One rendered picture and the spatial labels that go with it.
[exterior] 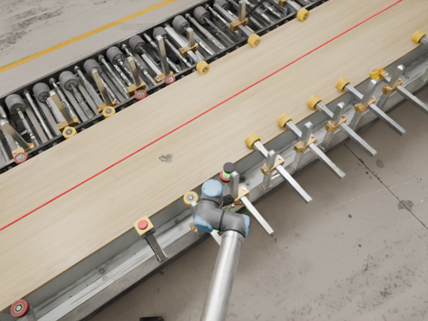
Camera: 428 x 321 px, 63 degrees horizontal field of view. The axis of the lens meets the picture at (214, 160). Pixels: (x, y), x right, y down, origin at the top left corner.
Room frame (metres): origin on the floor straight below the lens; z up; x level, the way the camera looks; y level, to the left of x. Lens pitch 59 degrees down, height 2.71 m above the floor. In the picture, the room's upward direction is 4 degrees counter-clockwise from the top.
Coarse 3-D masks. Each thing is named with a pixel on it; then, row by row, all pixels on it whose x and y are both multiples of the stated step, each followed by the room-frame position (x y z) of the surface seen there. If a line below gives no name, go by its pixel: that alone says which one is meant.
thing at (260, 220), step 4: (228, 184) 0.93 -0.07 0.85; (244, 196) 0.84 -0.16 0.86; (240, 200) 0.83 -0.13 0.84; (244, 200) 0.82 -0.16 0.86; (244, 204) 0.80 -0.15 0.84; (248, 204) 0.79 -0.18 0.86; (248, 208) 0.77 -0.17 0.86; (252, 208) 0.76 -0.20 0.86; (252, 212) 0.74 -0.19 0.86; (256, 212) 0.74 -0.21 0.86; (256, 216) 0.72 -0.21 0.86; (260, 216) 0.72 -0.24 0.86; (260, 220) 0.69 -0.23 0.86; (264, 220) 0.69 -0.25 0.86; (260, 224) 0.67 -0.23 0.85; (264, 224) 0.67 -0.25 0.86; (264, 228) 0.64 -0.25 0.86; (268, 228) 0.64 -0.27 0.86; (268, 232) 0.62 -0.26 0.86; (272, 232) 0.62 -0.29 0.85
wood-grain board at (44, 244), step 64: (384, 0) 2.43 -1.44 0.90; (256, 64) 1.83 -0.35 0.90; (320, 64) 1.79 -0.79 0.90; (384, 64) 1.74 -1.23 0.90; (128, 128) 1.36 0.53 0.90; (192, 128) 1.32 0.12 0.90; (256, 128) 1.28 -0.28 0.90; (0, 192) 0.96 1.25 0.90; (128, 192) 0.90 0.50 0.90; (0, 256) 0.58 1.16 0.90; (64, 256) 0.56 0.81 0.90
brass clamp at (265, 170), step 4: (276, 156) 1.03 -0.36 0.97; (280, 156) 1.03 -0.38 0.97; (276, 160) 1.00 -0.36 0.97; (280, 160) 1.00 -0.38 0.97; (284, 160) 1.00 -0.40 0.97; (264, 164) 0.98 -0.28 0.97; (276, 164) 0.97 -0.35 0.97; (280, 164) 0.98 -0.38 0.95; (260, 168) 0.97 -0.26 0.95; (264, 168) 0.95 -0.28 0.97; (268, 168) 0.95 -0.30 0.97; (272, 168) 0.95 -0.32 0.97; (264, 172) 0.94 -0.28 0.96; (268, 172) 0.94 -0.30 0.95; (272, 172) 0.95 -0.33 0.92
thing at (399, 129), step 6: (348, 84) 1.53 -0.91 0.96; (348, 90) 1.49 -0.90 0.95; (354, 90) 1.48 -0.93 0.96; (354, 96) 1.45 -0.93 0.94; (360, 96) 1.43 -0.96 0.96; (372, 108) 1.33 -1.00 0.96; (378, 108) 1.32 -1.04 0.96; (378, 114) 1.28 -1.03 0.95; (384, 114) 1.27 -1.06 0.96; (384, 120) 1.24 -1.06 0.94; (390, 120) 1.22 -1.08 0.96; (390, 126) 1.20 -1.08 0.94; (396, 126) 1.18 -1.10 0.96; (402, 132) 1.13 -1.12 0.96
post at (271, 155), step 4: (268, 152) 0.98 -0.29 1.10; (272, 152) 0.97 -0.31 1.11; (268, 156) 0.97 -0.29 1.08; (272, 156) 0.95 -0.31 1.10; (268, 160) 0.96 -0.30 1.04; (272, 160) 0.95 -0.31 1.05; (268, 164) 0.96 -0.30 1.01; (272, 164) 0.96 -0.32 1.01; (264, 176) 0.97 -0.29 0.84; (268, 176) 0.95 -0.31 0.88; (264, 180) 0.96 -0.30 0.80; (268, 180) 0.95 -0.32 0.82; (264, 184) 0.96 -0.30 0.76; (268, 184) 0.96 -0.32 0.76
